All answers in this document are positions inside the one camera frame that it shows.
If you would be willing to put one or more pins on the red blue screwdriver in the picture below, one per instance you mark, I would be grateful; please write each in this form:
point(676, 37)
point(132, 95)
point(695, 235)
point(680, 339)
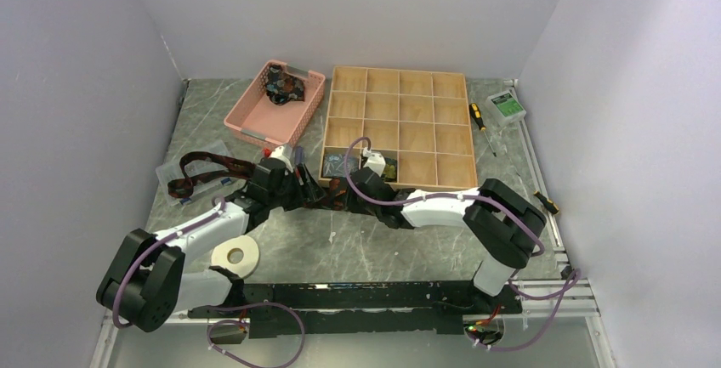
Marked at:
point(298, 155)

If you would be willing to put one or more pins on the rolled grey-blue tie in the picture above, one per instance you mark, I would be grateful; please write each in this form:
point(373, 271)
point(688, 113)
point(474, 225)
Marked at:
point(334, 165)

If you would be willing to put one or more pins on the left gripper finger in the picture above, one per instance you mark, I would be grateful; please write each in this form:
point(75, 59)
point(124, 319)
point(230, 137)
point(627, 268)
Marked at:
point(298, 189)
point(311, 191)

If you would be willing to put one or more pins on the orange floral dark tie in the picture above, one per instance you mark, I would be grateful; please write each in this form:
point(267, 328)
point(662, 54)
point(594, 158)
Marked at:
point(340, 197)

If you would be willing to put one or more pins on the small yellow black screwdriver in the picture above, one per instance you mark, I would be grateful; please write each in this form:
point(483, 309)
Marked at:
point(549, 205)

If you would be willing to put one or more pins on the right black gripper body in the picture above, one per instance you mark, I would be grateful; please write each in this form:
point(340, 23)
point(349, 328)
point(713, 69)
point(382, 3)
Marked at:
point(356, 203)

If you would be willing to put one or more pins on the white tape roll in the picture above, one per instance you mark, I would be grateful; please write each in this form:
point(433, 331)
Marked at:
point(240, 255)

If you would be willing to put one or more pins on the wooden compartment tray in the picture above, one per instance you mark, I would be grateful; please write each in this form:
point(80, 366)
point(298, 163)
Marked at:
point(419, 118)

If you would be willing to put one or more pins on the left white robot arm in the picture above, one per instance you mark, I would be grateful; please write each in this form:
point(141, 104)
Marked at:
point(145, 282)

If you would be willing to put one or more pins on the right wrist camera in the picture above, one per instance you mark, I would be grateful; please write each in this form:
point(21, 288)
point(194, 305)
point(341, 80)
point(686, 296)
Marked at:
point(375, 161)

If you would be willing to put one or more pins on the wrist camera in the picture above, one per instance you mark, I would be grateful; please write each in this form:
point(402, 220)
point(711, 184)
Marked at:
point(283, 153)
point(375, 161)

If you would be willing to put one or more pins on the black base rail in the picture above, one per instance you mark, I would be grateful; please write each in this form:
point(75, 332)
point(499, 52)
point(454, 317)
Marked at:
point(441, 306)

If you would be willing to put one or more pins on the pink plastic basket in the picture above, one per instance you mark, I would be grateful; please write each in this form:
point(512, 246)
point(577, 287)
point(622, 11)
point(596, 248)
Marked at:
point(257, 120)

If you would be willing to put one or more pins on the crumpled floral tie in basket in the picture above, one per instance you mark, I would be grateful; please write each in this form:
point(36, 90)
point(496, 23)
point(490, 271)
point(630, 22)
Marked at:
point(282, 87)

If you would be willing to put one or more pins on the rolled blue yellow tie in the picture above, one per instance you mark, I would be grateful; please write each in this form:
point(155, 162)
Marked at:
point(390, 171)

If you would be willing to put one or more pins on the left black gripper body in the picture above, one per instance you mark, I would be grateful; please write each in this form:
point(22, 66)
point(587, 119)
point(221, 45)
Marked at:
point(281, 197)

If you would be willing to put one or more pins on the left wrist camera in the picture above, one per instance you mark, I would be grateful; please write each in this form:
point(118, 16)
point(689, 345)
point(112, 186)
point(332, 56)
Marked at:
point(283, 153)

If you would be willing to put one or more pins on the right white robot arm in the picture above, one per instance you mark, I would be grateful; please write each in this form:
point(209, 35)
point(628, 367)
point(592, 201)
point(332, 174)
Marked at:
point(506, 224)

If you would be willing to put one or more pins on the green white small box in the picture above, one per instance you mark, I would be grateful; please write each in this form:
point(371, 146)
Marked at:
point(505, 107)

